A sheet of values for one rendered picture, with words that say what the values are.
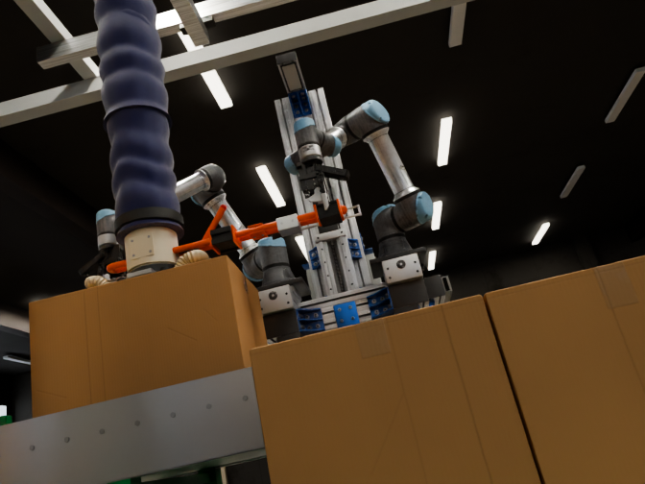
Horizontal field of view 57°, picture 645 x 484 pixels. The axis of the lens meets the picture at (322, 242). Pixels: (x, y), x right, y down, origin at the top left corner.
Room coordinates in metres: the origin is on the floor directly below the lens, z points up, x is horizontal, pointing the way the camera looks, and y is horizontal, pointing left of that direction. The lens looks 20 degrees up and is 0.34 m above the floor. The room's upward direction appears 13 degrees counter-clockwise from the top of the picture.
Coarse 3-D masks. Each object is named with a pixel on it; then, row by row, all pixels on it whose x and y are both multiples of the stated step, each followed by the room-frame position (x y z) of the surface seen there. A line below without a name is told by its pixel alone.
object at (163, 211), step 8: (136, 208) 1.69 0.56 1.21; (144, 208) 1.69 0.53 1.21; (152, 208) 1.69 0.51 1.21; (160, 208) 1.71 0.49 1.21; (168, 208) 1.73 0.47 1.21; (120, 216) 1.70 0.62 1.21; (128, 216) 1.69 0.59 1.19; (136, 216) 1.68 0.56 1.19; (144, 216) 1.68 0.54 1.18; (152, 216) 1.69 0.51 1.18; (160, 216) 1.71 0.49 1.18; (168, 216) 1.72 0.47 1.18; (176, 216) 1.75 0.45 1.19; (120, 224) 1.70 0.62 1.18
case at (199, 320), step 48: (96, 288) 1.59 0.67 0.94; (144, 288) 1.58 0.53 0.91; (192, 288) 1.58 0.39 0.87; (240, 288) 1.68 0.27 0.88; (48, 336) 1.60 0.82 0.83; (96, 336) 1.59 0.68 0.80; (144, 336) 1.58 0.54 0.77; (192, 336) 1.58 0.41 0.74; (240, 336) 1.58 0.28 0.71; (48, 384) 1.60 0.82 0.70; (96, 384) 1.59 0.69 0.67; (144, 384) 1.59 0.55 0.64
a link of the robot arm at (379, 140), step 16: (352, 112) 2.07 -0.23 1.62; (368, 112) 2.02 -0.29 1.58; (384, 112) 2.06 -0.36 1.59; (352, 128) 2.08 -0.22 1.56; (368, 128) 2.05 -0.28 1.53; (384, 128) 2.06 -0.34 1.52; (384, 144) 2.09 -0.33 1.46; (384, 160) 2.11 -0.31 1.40; (400, 160) 2.13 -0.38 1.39; (400, 176) 2.13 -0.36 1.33; (400, 192) 2.15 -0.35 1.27; (416, 192) 2.15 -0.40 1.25; (400, 208) 2.18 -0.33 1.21; (416, 208) 2.14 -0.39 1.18; (432, 208) 2.20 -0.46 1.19; (400, 224) 2.21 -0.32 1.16; (416, 224) 2.21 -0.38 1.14
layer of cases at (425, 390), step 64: (640, 256) 0.93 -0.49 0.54; (384, 320) 0.96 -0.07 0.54; (448, 320) 0.95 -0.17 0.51; (512, 320) 0.94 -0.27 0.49; (576, 320) 0.94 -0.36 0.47; (640, 320) 0.93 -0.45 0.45; (256, 384) 0.97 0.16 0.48; (320, 384) 0.97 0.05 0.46; (384, 384) 0.96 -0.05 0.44; (448, 384) 0.95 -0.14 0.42; (512, 384) 0.96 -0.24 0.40; (576, 384) 0.94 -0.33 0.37; (640, 384) 0.94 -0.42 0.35; (320, 448) 0.97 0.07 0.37; (384, 448) 0.96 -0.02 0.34; (448, 448) 0.95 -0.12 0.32; (512, 448) 0.95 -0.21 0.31; (576, 448) 0.94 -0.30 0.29; (640, 448) 0.94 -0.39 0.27
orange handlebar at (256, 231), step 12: (300, 216) 1.72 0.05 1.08; (312, 216) 1.72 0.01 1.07; (252, 228) 1.74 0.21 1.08; (264, 228) 1.73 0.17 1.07; (276, 228) 1.77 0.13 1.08; (204, 240) 1.75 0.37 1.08; (240, 240) 1.79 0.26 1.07; (180, 252) 1.77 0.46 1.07; (108, 264) 1.78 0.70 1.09; (120, 264) 1.77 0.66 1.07
